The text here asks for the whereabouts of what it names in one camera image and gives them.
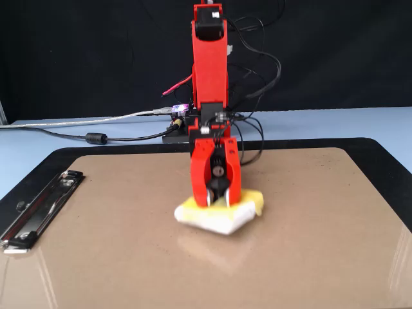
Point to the black desk mat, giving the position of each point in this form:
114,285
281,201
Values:
128,146

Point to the metal clipboard clip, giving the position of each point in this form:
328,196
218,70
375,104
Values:
42,209

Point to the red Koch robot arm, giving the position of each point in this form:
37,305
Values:
209,71

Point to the yellow white sponge black knob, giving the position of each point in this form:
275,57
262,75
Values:
219,219

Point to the red gripper black motor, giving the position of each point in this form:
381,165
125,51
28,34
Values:
220,161

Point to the brown clipboard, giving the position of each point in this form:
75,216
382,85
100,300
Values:
128,257

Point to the motor controller circuit board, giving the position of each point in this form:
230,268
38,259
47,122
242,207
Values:
180,109

